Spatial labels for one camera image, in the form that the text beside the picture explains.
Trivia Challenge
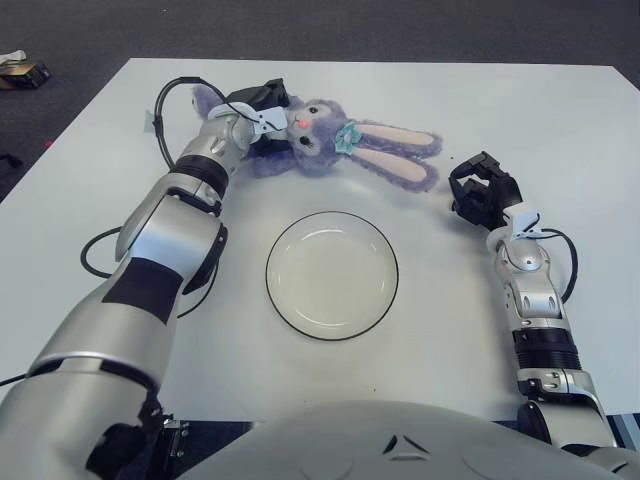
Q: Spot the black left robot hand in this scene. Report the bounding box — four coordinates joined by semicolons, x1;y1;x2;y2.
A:
227;77;292;156

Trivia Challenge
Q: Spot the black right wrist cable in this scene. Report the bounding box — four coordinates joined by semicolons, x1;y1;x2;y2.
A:
539;227;581;304

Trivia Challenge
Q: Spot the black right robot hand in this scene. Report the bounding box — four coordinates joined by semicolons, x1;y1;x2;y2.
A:
448;150;524;231

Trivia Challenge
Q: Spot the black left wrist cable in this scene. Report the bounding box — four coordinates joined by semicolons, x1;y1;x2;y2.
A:
152;75;251;169

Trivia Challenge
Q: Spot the silver metal bracket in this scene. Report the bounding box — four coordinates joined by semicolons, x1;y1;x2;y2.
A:
158;413;191;457

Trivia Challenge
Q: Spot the purple plush bunny doll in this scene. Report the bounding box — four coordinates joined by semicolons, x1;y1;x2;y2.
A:
192;83;445;195

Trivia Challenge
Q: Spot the black left elbow cable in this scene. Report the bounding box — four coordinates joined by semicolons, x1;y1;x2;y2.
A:
79;225;224;320

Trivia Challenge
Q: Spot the grey robot torso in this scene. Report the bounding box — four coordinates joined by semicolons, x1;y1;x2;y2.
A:
184;399;616;480

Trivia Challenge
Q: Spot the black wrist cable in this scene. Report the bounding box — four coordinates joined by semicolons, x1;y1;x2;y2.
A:
152;75;251;169
539;227;581;304

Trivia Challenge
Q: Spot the black cardboard box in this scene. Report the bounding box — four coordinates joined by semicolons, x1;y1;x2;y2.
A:
0;57;53;92

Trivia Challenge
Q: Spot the white plate with black rim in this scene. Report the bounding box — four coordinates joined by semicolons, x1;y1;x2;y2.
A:
265;211;400;343

